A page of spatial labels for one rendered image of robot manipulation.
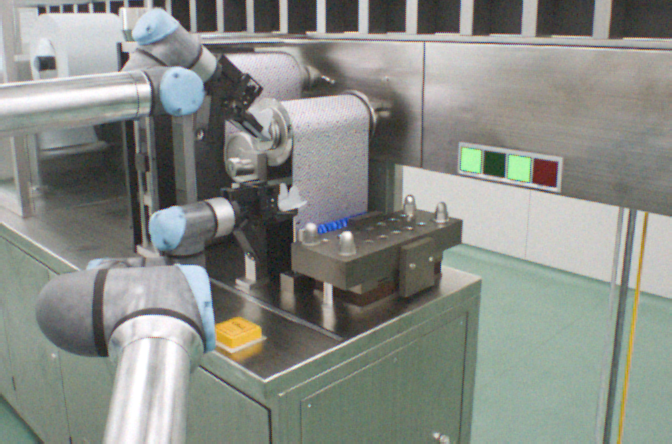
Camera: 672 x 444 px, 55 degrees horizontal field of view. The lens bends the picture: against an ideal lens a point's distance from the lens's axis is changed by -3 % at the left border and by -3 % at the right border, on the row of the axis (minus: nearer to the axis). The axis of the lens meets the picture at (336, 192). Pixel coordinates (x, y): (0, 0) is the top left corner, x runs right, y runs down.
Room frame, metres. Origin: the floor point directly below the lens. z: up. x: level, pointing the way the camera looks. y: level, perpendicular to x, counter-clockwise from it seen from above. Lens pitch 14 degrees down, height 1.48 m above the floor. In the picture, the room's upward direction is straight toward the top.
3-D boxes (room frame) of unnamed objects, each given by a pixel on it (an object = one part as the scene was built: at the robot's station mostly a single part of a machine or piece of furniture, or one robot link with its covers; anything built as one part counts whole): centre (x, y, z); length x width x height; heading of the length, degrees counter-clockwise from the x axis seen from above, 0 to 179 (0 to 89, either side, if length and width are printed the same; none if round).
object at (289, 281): (1.45, 0.01, 0.92); 0.28 x 0.04 x 0.04; 135
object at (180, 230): (1.17, 0.29, 1.11); 0.11 x 0.08 x 0.09; 135
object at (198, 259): (1.17, 0.30, 1.01); 0.11 x 0.08 x 0.11; 98
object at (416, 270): (1.34, -0.18, 0.97); 0.10 x 0.03 x 0.11; 135
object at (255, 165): (1.40, 0.19, 1.05); 0.06 x 0.05 x 0.31; 135
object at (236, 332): (1.13, 0.19, 0.91); 0.07 x 0.07 x 0.02; 45
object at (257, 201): (1.29, 0.18, 1.12); 0.12 x 0.08 x 0.09; 135
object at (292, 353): (2.10, 0.78, 0.88); 2.52 x 0.66 x 0.04; 45
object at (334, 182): (1.45, 0.01, 1.11); 0.23 x 0.01 x 0.18; 135
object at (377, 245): (1.40, -0.10, 1.00); 0.40 x 0.16 x 0.06; 135
